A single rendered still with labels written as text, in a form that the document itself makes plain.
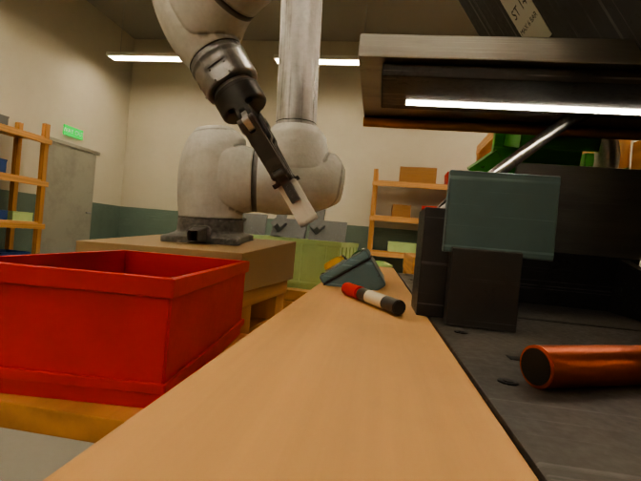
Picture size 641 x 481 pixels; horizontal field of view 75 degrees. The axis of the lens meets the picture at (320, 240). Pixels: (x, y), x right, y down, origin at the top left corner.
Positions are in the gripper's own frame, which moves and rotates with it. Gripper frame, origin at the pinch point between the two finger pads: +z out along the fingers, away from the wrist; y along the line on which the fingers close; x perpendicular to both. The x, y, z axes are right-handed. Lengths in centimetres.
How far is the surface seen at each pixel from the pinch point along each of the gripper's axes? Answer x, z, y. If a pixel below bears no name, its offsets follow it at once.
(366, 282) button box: 3.2, 15.3, 2.2
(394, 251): 26, 38, -638
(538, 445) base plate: 9, 20, 46
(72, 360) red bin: -22.0, 6.8, 27.6
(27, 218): -378, -249, -436
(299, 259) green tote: -18, 3, -77
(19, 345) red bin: -25.6, 3.1, 28.0
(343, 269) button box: 1.2, 12.1, 2.2
